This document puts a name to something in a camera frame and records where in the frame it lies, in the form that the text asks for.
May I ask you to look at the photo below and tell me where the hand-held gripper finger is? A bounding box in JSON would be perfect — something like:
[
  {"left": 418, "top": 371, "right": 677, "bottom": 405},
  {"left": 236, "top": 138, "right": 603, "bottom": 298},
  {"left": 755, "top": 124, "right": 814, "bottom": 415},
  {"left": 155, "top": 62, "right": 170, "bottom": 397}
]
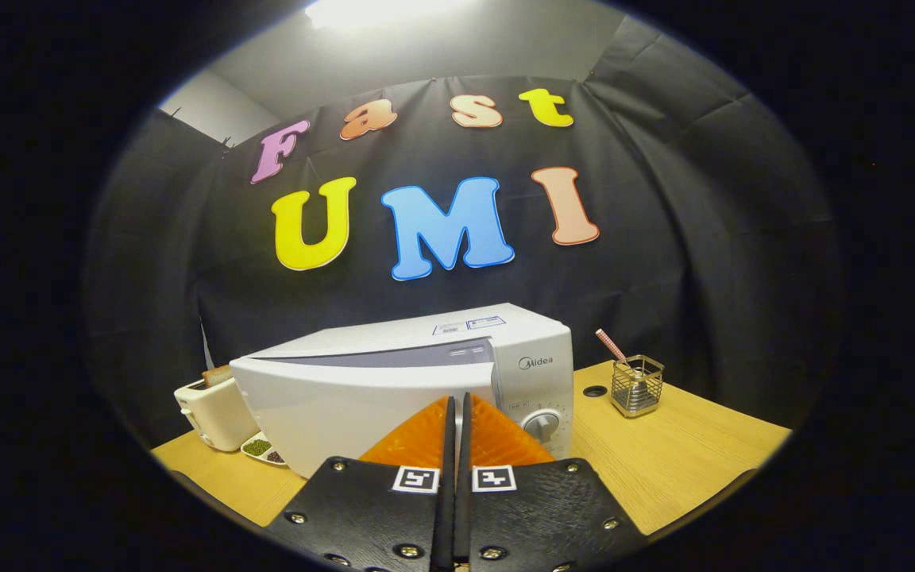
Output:
[
  {"left": 265, "top": 395, "right": 457, "bottom": 572},
  {"left": 457, "top": 392, "right": 649, "bottom": 572}
]

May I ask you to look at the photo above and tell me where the white microwave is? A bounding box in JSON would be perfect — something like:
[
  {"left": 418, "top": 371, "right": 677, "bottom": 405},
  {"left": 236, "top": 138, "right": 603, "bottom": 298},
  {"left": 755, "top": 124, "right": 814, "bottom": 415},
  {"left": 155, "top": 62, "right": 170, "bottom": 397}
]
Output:
[{"left": 229, "top": 303, "right": 575, "bottom": 479}]

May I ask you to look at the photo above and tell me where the white divided spice dish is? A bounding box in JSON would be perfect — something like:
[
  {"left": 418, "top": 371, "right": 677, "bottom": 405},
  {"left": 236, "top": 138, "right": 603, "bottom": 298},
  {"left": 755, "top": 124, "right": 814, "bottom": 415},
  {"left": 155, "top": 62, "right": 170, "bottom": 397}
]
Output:
[{"left": 240, "top": 433, "right": 288, "bottom": 467}]

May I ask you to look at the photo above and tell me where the pink striped straw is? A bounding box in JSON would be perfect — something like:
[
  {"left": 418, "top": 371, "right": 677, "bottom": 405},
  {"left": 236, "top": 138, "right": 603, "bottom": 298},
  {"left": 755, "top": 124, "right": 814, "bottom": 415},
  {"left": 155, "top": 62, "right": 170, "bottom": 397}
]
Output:
[{"left": 595, "top": 328, "right": 629, "bottom": 365}]

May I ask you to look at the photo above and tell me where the white toaster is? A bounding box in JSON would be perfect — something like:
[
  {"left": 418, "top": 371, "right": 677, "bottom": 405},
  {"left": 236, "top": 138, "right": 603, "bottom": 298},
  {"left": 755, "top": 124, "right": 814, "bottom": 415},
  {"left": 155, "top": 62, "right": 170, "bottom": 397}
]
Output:
[{"left": 174, "top": 376, "right": 260, "bottom": 453}]

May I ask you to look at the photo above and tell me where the metal wire mesh holder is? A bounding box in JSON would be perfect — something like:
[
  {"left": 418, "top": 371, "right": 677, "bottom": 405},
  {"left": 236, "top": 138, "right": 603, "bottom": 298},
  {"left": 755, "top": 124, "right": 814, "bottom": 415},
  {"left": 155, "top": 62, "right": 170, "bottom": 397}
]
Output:
[{"left": 611, "top": 354, "right": 665, "bottom": 419}]

